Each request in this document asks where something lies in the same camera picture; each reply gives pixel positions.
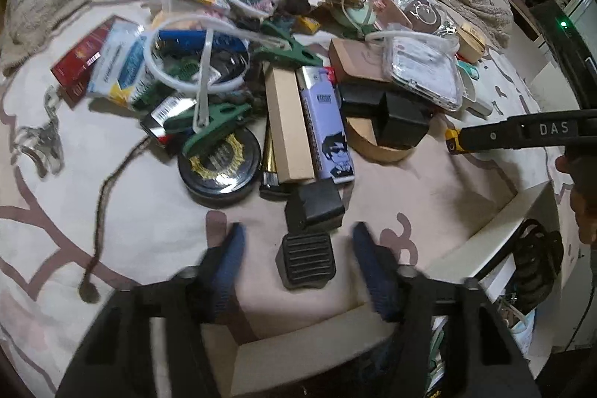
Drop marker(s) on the green clothespin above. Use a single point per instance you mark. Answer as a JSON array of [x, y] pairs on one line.
[[214, 123], [289, 48]]

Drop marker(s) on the round wooden box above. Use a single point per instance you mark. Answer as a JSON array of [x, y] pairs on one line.
[[373, 151]]

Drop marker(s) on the oval wooden box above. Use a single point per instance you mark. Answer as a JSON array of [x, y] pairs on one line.
[[471, 43]]

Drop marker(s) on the white shallow box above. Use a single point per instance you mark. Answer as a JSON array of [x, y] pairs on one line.
[[513, 216]]

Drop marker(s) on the blue yellow sachet packet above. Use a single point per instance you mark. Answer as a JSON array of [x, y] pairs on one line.
[[121, 62]]

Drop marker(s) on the brown cardboard box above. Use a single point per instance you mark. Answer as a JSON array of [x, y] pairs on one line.
[[354, 60]]

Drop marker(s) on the black ribbed cap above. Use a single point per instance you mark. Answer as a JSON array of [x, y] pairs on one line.
[[305, 260]]

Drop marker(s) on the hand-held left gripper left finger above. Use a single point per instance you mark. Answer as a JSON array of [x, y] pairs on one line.
[[224, 267]]

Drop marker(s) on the round black tin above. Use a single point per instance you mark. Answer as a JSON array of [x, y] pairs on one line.
[[219, 179]]

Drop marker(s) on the black angular plastic block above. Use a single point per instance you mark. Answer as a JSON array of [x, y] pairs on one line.
[[396, 118]]

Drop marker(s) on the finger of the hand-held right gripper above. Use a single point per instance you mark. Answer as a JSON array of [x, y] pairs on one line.
[[513, 132]]

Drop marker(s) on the black device green light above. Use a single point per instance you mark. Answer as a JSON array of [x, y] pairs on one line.
[[559, 34]]

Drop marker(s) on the brown round compact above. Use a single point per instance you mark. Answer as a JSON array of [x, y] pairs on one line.
[[422, 15]]

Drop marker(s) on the brown hair claw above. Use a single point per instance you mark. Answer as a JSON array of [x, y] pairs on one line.
[[536, 267]]

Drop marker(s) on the mint round mirror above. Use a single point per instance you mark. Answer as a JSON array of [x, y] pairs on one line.
[[359, 18]]

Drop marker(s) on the clear plastic case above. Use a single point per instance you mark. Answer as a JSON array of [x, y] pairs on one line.
[[419, 71]]

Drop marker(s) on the long beige box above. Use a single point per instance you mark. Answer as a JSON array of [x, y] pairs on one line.
[[289, 123]]

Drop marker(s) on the purple lighter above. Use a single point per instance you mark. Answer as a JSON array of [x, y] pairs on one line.
[[326, 123]]

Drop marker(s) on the black cube cap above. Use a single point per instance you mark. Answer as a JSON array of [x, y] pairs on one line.
[[317, 202]]

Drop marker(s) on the gold tube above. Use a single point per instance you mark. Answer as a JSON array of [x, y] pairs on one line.
[[269, 165]]

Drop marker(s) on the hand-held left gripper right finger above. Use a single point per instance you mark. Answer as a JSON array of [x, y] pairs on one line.
[[378, 276]]

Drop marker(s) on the person's right hand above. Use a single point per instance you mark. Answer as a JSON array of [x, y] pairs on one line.
[[585, 211]]

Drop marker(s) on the beige plastic squeezer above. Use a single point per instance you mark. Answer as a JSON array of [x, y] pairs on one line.
[[480, 104]]

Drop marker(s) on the printed bedsheet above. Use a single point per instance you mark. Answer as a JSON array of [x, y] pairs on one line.
[[443, 193]]

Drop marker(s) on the dark red packet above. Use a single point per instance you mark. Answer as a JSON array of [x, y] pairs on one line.
[[77, 57]]

